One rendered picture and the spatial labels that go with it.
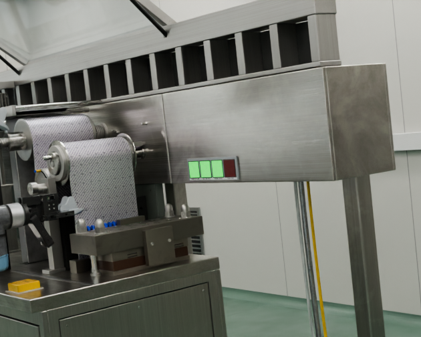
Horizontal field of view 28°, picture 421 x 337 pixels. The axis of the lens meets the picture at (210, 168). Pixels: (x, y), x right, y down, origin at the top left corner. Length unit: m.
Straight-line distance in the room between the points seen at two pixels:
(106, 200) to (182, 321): 0.47
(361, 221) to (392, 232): 2.84
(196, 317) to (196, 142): 0.55
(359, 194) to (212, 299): 0.62
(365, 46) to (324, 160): 3.04
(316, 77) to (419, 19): 2.78
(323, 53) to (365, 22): 3.00
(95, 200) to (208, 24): 0.67
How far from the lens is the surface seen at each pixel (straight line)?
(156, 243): 2.60
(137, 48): 2.89
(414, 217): 5.09
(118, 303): 2.50
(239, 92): 2.45
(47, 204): 2.62
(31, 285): 2.50
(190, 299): 2.65
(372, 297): 2.44
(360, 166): 2.28
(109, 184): 2.76
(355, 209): 2.39
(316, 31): 2.22
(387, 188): 5.19
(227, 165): 2.52
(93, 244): 2.52
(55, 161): 2.71
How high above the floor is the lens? 1.32
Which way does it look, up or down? 3 degrees down
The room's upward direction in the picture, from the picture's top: 6 degrees counter-clockwise
